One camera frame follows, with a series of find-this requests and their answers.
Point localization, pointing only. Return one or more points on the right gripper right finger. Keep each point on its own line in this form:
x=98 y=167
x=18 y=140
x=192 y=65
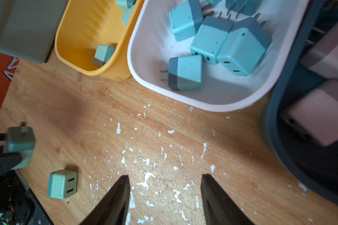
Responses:
x=219 y=209

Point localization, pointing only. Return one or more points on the teal plug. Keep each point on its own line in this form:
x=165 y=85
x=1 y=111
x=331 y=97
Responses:
x=213 y=2
x=244 y=46

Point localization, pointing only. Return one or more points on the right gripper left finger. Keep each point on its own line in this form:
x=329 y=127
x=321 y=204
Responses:
x=113 y=208

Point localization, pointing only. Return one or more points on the pink plug front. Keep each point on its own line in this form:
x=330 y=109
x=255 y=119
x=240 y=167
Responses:
x=315 y=116

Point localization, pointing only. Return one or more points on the blue plug top pile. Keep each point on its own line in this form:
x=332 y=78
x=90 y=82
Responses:
x=186 y=18

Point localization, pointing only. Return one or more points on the white storage bin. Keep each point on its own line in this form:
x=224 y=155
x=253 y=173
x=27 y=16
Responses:
x=152 y=45

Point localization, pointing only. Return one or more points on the yellow storage bin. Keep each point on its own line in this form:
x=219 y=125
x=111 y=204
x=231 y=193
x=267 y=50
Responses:
x=87 y=24

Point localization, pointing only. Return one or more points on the dark teal storage bin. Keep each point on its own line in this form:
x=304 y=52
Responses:
x=313 y=165

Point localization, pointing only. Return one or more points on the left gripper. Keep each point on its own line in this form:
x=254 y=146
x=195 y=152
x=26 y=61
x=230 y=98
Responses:
x=15 y=207

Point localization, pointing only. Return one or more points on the pink plug pile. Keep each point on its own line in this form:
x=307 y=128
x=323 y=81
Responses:
x=323 y=57

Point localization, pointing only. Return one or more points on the green plug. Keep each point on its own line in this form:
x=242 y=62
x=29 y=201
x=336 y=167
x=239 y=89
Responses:
x=126 y=15
x=62 y=184
x=125 y=5
x=103 y=54
x=21 y=140

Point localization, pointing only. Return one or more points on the blue plug pile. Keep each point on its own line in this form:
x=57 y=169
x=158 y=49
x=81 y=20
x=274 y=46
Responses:
x=185 y=73
x=210 y=37
x=186 y=18

